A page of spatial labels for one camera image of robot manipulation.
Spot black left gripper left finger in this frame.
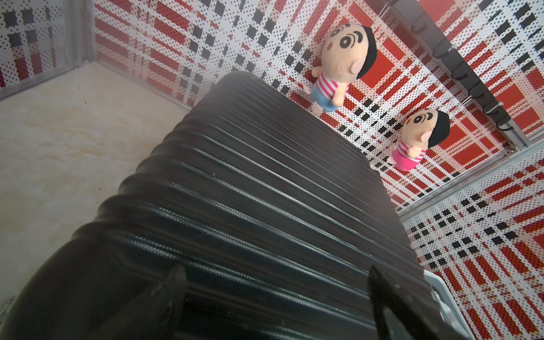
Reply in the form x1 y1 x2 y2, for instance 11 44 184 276
91 264 187 339

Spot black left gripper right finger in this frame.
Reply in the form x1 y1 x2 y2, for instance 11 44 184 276
367 266 468 339

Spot black ribbed hard-shell suitcase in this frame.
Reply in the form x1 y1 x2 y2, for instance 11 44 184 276
1 72 438 339

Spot plush doll pink outfit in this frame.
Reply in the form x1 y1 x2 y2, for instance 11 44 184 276
387 109 451 171

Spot plush doll blue shorts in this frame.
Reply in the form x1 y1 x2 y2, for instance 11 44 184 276
305 23 378 116

